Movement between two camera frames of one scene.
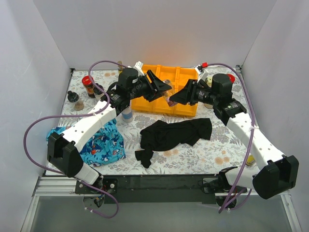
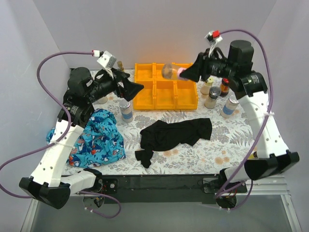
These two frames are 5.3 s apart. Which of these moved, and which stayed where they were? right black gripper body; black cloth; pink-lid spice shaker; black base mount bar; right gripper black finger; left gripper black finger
Moved: right black gripper body; right gripper black finger; left gripper black finger; pink-lid spice shaker
Stayed: black cloth; black base mount bar
